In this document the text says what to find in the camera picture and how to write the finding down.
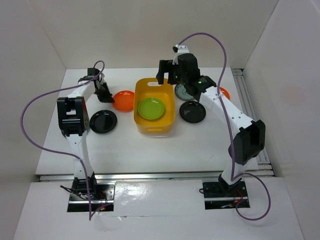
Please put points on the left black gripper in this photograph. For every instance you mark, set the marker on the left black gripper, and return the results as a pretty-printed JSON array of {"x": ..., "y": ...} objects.
[{"x": 107, "y": 97}]

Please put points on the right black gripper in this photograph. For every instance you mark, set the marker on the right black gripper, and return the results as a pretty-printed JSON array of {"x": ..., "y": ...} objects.
[{"x": 165, "y": 66}]

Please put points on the orange plate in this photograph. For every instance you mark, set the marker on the orange plate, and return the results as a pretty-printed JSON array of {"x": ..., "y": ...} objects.
[
  {"x": 124, "y": 101},
  {"x": 223, "y": 92}
]

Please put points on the green plate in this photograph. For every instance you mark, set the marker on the green plate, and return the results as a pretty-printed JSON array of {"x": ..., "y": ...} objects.
[{"x": 151, "y": 108}]

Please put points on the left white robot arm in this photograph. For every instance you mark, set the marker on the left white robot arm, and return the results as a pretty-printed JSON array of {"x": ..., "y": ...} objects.
[{"x": 74, "y": 122}]

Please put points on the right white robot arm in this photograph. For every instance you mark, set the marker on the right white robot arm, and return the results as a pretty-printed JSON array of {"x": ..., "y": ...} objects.
[{"x": 246, "y": 136}]

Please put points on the yellow plastic bin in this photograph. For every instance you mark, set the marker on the yellow plastic bin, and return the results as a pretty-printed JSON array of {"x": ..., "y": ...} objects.
[{"x": 149, "y": 88}]

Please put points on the left black plate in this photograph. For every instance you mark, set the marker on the left black plate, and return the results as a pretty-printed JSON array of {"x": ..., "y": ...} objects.
[{"x": 103, "y": 121}]

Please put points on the black plate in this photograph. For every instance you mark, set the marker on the black plate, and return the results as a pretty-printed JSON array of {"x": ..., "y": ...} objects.
[
  {"x": 192, "y": 112},
  {"x": 103, "y": 121}
]

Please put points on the right blue patterned plate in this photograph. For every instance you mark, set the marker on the right blue patterned plate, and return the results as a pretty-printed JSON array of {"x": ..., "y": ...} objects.
[{"x": 182, "y": 94}]

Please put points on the right black plate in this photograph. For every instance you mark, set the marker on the right black plate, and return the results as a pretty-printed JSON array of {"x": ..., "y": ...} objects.
[{"x": 192, "y": 112}]

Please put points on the aluminium front rail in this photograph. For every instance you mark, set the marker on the aluminium front rail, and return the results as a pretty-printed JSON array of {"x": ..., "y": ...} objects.
[{"x": 137, "y": 176}]

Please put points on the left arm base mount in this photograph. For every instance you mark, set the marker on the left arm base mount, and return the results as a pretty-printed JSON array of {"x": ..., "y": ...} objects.
[{"x": 101, "y": 196}]

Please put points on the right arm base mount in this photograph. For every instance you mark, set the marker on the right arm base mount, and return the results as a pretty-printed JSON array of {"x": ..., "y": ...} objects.
[{"x": 215, "y": 199}]

